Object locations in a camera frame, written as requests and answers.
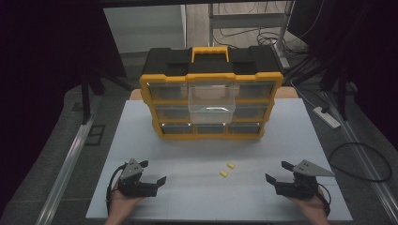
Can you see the yellow and black organizer case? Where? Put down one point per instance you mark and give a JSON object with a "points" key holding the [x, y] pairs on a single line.
{"points": [[175, 59]]}

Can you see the clear plastic drawer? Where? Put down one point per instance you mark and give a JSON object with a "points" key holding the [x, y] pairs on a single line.
{"points": [[211, 106]]}

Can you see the small yellow plastic piece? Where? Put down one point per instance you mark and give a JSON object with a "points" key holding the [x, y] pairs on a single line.
{"points": [[231, 165], [223, 174]]}

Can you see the aluminium floor rail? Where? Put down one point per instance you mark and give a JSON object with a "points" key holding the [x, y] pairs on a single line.
{"points": [[364, 156], [67, 168]]}

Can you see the set of clear organizer drawers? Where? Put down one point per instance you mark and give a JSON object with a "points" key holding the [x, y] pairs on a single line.
{"points": [[169, 91]]}

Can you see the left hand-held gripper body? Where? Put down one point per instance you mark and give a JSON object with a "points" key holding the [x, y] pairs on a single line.
{"points": [[133, 184]]}

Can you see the white panel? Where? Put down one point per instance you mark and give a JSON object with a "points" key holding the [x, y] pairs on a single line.
{"points": [[144, 28]]}

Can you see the person's right hand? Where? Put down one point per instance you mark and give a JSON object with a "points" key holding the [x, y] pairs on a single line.
{"points": [[314, 206]]}

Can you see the person's left hand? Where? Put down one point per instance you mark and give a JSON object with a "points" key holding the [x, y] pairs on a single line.
{"points": [[122, 204]]}

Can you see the wooden board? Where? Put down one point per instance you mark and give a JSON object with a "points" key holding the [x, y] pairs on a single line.
{"points": [[286, 92]]}

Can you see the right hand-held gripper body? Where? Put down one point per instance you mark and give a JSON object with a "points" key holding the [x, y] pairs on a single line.
{"points": [[302, 187]]}

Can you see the black floor frame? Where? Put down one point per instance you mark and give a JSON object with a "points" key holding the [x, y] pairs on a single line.
{"points": [[95, 135]]}

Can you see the grey metal stand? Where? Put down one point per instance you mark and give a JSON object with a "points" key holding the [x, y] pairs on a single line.
{"points": [[281, 40]]}

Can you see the black stand legs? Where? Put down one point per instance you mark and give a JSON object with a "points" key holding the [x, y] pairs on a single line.
{"points": [[85, 100], [342, 100]]}

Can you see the white power strip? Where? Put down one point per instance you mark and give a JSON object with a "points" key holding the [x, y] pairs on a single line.
{"points": [[327, 117]]}

